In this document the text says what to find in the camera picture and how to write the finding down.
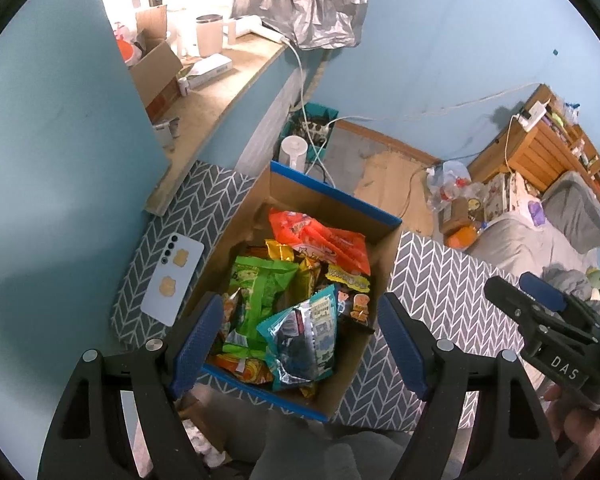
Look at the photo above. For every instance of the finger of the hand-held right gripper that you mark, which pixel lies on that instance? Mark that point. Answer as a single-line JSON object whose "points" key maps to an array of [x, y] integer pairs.
{"points": [[542, 292], [512, 302]]}

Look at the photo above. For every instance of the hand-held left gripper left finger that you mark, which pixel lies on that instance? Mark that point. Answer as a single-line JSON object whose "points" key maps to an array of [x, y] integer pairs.
{"points": [[195, 345]]}

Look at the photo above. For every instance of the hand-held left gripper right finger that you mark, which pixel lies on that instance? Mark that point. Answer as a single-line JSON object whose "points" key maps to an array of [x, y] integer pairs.
{"points": [[402, 345]]}

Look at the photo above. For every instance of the red fries snack bag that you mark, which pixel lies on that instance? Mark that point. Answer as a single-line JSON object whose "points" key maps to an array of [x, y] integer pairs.
{"points": [[240, 366]]}

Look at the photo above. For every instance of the black packet with cartoon figures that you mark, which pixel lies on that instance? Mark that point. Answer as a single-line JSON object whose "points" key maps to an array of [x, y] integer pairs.
{"points": [[357, 310]]}

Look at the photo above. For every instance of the green snack bag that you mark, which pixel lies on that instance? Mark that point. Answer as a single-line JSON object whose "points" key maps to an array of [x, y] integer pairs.
{"points": [[260, 295]]}

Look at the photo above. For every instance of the black packet with yellow label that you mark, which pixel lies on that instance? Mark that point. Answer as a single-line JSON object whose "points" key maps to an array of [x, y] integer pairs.
{"points": [[350, 278]]}

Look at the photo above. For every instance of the teal and silver snack bag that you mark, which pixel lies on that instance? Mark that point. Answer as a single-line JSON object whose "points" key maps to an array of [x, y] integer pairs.
{"points": [[305, 340]]}

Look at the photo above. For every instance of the orange-red snack bag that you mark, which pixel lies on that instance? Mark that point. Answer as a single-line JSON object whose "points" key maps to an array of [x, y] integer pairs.
{"points": [[320, 240]]}

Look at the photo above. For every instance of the blue-edged cardboard box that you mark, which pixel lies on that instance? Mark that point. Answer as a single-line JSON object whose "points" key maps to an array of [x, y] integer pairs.
{"points": [[330, 205]]}

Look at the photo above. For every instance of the person's right hand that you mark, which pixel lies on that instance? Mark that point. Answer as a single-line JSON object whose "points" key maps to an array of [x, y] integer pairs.
{"points": [[580, 425]]}

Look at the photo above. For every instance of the grey clothes heap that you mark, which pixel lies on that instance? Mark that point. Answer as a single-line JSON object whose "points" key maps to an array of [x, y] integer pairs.
{"points": [[567, 280]]}

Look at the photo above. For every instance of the bed with grey sheet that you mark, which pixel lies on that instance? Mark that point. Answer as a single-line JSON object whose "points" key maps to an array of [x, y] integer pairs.
{"points": [[520, 250]]}

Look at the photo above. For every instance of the pale phone with stickers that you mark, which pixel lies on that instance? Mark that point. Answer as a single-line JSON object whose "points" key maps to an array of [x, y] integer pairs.
{"points": [[175, 280]]}

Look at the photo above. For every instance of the orange drink bottle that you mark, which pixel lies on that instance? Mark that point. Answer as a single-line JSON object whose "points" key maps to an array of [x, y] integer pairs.
{"points": [[462, 239]]}

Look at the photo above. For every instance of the purple packet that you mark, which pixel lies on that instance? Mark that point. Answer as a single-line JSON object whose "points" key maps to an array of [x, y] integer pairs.
{"points": [[536, 210]]}

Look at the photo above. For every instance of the grey pillow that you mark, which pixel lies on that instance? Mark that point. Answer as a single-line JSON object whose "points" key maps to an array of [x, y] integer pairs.
{"points": [[575, 215]]}

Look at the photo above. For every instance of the small brown cardboard box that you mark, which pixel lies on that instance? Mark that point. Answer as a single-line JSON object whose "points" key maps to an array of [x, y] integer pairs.
{"points": [[455, 215]]}

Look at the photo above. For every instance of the patterned storage bag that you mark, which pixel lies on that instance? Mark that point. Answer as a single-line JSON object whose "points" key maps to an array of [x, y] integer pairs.
{"points": [[502, 192]]}

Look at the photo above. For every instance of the clear plastic bottles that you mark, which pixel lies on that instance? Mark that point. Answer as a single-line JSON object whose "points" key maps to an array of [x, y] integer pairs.
{"points": [[447, 185]]}

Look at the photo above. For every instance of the wooden headboard shelf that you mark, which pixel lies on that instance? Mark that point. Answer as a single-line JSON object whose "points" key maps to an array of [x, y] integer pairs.
{"points": [[540, 145]]}

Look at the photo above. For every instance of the cardboard sheet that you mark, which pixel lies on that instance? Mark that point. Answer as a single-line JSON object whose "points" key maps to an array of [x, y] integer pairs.
{"points": [[385, 180]]}

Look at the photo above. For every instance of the white headboard power strip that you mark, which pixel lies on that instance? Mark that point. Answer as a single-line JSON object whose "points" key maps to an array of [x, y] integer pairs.
{"points": [[532, 112]]}

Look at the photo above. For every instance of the wooden window sill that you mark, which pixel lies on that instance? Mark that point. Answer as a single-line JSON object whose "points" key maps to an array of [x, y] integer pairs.
{"points": [[215, 105]]}

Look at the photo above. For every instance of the teal basket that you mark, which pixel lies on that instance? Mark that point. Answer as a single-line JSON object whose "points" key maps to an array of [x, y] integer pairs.
{"points": [[325, 115]]}

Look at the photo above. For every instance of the small white bottle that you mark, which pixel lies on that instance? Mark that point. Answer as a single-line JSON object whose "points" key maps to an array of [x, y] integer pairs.
{"points": [[184, 86]]}

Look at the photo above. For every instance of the open cardboard box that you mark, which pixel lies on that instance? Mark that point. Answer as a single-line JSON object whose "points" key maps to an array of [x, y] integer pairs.
{"points": [[155, 75]]}

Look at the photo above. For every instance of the white carton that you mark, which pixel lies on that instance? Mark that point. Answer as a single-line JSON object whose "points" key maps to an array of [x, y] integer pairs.
{"points": [[210, 70]]}

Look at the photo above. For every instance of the beige mug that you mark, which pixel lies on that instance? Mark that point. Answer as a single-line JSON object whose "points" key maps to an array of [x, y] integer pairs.
{"points": [[207, 35]]}

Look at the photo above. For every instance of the silver grey curtain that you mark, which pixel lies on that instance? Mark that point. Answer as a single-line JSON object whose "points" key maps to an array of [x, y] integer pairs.
{"points": [[305, 0]]}

